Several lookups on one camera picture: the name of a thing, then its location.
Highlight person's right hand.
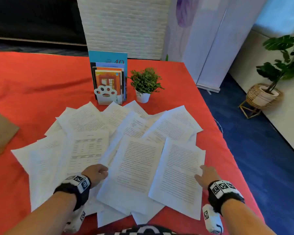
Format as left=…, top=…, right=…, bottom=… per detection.
left=195, top=165, right=222, bottom=190

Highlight person's left hand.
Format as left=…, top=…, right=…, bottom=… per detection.
left=81, top=164, right=109, bottom=189

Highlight many printed white papers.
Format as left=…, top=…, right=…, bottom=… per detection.
left=11, top=100, right=206, bottom=228

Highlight person's right forearm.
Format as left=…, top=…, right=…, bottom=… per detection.
left=221, top=198, right=276, bottom=235

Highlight person's left forearm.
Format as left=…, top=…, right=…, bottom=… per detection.
left=5, top=191, right=77, bottom=235

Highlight black right wristband with markers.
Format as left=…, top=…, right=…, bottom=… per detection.
left=207, top=180, right=245, bottom=216

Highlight black wristband with markers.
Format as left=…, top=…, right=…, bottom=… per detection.
left=207, top=180, right=245, bottom=216
left=53, top=174, right=91, bottom=212

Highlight black left wristband with markers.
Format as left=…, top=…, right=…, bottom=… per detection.
left=53, top=174, right=91, bottom=212

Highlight white paw-shaped bookend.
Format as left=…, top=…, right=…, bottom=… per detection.
left=94, top=85, right=123, bottom=106

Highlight black and white shirt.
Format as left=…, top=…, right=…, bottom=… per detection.
left=98, top=224, right=194, bottom=235

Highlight orange house picture book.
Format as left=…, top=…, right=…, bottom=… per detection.
left=93, top=70, right=124, bottom=102

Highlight brown cardboard sheet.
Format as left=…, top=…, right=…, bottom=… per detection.
left=0, top=107, right=20, bottom=167

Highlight small green plant white pot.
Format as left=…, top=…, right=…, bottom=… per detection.
left=128, top=67, right=165, bottom=104

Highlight plain orange book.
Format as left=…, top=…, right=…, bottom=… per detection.
left=92, top=67, right=124, bottom=72

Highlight red tablecloth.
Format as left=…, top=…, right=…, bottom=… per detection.
left=0, top=51, right=265, bottom=235

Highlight plain white roll-up banner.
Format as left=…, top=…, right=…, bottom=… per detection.
left=196, top=0, right=270, bottom=93

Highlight white brick pattern panel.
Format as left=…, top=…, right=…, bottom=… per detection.
left=76, top=0, right=172, bottom=60

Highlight large leafy plant white pot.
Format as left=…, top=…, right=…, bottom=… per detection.
left=253, top=35, right=294, bottom=107

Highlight black furniture piece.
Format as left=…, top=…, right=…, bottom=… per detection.
left=0, top=0, right=86, bottom=44

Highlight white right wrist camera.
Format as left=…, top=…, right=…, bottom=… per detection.
left=202, top=204, right=224, bottom=235

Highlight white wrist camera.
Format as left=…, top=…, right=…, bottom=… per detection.
left=63, top=207, right=87, bottom=234
left=202, top=204, right=224, bottom=235

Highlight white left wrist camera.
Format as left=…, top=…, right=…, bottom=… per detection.
left=63, top=207, right=87, bottom=234

